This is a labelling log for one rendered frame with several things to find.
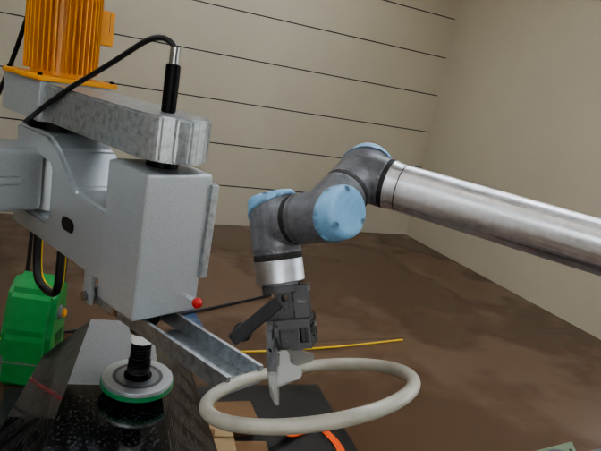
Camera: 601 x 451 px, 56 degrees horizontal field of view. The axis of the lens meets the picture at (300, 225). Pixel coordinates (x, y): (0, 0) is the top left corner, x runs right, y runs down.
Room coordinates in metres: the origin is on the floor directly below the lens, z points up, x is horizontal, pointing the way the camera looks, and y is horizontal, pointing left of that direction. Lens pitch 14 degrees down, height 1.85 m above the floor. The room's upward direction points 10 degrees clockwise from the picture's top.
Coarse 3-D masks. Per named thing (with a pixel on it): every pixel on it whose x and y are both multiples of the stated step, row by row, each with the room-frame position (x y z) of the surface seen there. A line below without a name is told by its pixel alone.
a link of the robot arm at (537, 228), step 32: (352, 160) 1.00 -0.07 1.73; (384, 160) 1.00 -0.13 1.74; (384, 192) 0.97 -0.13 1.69; (416, 192) 0.95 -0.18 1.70; (448, 192) 0.93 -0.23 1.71; (480, 192) 0.92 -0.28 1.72; (448, 224) 0.94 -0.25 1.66; (480, 224) 0.90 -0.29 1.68; (512, 224) 0.88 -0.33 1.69; (544, 224) 0.86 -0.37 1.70; (576, 224) 0.85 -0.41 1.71; (544, 256) 0.87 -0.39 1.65; (576, 256) 0.84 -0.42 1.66
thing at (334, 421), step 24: (336, 360) 1.34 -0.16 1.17; (360, 360) 1.32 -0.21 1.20; (240, 384) 1.25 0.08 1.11; (408, 384) 1.06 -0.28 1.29; (360, 408) 0.94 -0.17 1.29; (384, 408) 0.95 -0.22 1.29; (240, 432) 0.93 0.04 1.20; (264, 432) 0.91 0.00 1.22; (288, 432) 0.90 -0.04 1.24; (312, 432) 0.90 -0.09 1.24
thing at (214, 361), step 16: (96, 288) 1.64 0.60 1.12; (128, 320) 1.51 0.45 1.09; (144, 320) 1.46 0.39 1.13; (176, 320) 1.54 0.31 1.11; (144, 336) 1.45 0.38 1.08; (160, 336) 1.40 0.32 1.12; (176, 336) 1.48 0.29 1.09; (192, 336) 1.49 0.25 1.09; (208, 336) 1.44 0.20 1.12; (176, 352) 1.35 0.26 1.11; (192, 352) 1.32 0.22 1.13; (208, 352) 1.42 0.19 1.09; (224, 352) 1.39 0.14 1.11; (240, 352) 1.36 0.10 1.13; (192, 368) 1.31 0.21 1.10; (208, 368) 1.27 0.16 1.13; (224, 368) 1.34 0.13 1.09; (240, 368) 1.35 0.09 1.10; (256, 368) 1.31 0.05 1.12; (208, 384) 1.26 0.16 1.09
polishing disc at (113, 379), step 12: (108, 372) 1.55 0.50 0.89; (120, 372) 1.56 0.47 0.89; (156, 372) 1.60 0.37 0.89; (168, 372) 1.61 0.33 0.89; (108, 384) 1.49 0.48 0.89; (120, 384) 1.50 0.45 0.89; (132, 384) 1.51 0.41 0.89; (144, 384) 1.52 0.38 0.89; (156, 384) 1.53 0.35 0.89; (168, 384) 1.54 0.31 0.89; (132, 396) 1.46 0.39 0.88; (144, 396) 1.47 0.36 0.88
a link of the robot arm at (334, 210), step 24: (312, 192) 0.93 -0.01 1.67; (336, 192) 0.89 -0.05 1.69; (360, 192) 0.95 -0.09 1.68; (288, 216) 0.92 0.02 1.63; (312, 216) 0.89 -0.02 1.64; (336, 216) 0.88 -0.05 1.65; (360, 216) 0.92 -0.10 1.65; (288, 240) 0.94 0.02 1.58; (312, 240) 0.91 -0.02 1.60; (336, 240) 0.90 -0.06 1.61
